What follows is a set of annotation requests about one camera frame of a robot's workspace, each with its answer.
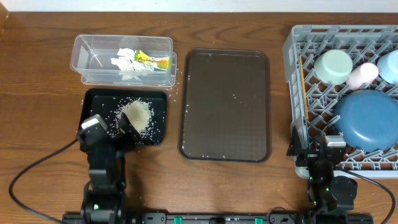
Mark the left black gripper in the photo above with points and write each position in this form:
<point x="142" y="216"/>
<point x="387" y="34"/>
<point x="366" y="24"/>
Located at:
<point x="128" y="134"/>

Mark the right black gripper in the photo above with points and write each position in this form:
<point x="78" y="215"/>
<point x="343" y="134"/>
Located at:
<point x="296" y="148"/>

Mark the white rice pile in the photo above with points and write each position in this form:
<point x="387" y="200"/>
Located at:
<point x="147" y="115"/>

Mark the white tissue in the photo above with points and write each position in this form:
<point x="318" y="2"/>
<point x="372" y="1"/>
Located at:
<point x="125" y="62"/>
<point x="139" y="66"/>

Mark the green yellow snack wrapper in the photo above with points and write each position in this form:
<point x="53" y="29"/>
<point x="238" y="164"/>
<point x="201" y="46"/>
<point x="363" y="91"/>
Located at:
<point x="161" y="63"/>

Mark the dark blue plate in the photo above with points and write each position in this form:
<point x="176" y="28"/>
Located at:
<point x="367" y="120"/>

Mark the wooden chopstick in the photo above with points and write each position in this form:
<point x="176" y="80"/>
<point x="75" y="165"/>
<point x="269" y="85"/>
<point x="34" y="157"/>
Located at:
<point x="303" y="88"/>

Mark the mint green bowl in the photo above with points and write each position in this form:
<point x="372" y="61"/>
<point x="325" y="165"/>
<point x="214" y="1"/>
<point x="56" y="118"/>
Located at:
<point x="333" y="67"/>

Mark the pink cup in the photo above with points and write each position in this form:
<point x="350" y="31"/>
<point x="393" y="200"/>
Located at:
<point x="363" y="74"/>

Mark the light blue bowl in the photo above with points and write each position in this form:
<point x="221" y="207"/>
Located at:
<point x="387" y="66"/>

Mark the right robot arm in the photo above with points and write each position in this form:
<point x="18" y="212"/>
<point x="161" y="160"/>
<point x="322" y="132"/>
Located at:
<point x="333" y="196"/>

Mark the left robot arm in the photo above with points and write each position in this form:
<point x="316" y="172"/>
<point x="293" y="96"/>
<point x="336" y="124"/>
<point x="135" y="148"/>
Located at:
<point x="105" y="199"/>

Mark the black plastic tray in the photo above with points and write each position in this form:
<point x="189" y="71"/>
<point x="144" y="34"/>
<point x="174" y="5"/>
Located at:
<point x="95" y="97"/>

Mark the clear plastic bin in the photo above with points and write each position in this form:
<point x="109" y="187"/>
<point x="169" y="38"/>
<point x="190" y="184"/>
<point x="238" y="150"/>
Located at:
<point x="91" y="58"/>

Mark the brown serving tray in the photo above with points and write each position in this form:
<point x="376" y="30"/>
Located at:
<point x="226" y="106"/>

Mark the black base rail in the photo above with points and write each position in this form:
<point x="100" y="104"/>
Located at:
<point x="162" y="218"/>

